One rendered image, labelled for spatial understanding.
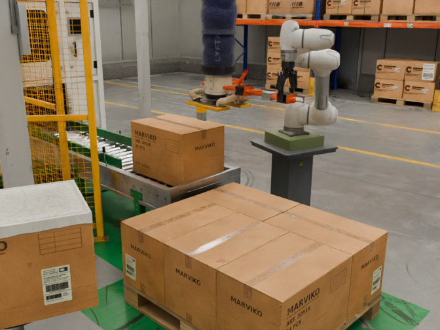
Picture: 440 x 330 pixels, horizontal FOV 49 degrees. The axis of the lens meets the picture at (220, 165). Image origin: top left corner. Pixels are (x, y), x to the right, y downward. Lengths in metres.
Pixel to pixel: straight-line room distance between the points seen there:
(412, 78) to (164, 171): 7.40
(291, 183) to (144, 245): 1.45
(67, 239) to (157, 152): 1.75
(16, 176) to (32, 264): 1.58
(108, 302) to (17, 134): 1.21
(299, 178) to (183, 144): 1.05
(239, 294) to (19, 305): 0.96
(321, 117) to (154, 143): 1.24
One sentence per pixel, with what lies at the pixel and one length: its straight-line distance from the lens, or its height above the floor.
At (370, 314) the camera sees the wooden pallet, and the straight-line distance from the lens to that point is 3.09.
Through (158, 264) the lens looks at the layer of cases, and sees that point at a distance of 2.75.
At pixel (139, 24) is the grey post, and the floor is 1.59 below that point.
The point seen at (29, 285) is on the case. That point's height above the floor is 0.77.
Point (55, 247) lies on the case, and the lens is 1.88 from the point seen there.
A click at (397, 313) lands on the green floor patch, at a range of 3.22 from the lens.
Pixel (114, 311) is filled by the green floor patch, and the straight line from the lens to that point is 3.11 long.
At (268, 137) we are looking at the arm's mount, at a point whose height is 0.80.
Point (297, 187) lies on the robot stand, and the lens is 3.85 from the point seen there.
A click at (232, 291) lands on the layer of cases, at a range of 2.35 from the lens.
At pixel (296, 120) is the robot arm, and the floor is 0.95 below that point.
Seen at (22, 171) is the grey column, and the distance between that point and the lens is 3.43.
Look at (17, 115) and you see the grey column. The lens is 3.34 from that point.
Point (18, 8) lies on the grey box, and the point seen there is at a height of 1.74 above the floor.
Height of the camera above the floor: 1.72
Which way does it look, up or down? 17 degrees down
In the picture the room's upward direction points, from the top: straight up
